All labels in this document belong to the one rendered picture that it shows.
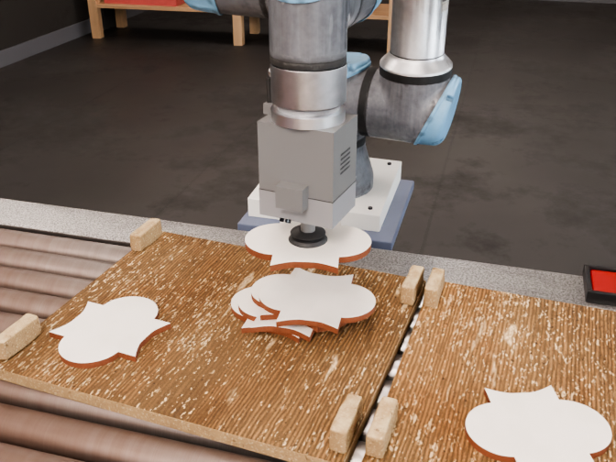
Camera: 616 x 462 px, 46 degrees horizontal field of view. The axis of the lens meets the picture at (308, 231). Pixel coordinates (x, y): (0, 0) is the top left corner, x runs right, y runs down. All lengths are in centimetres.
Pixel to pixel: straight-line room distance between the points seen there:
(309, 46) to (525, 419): 41
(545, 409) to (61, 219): 79
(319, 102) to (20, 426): 44
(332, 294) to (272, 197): 17
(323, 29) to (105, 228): 60
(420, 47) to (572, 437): 63
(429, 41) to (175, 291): 53
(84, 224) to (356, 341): 53
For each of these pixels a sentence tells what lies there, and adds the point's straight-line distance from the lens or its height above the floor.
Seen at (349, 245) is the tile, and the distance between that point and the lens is 78.
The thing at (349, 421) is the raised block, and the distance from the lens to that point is 70.
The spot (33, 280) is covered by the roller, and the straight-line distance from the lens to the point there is 106.
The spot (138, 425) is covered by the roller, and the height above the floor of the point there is 91.
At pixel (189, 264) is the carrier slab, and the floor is 94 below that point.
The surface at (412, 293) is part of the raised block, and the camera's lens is 90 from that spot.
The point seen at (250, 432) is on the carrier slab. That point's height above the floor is 94.
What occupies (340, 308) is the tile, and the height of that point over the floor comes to 97.
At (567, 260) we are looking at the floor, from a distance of 307.
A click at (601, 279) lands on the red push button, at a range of 104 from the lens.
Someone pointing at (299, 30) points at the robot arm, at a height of 129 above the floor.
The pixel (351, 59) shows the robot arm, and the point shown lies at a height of 114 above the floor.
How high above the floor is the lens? 143
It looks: 27 degrees down
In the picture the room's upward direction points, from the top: straight up
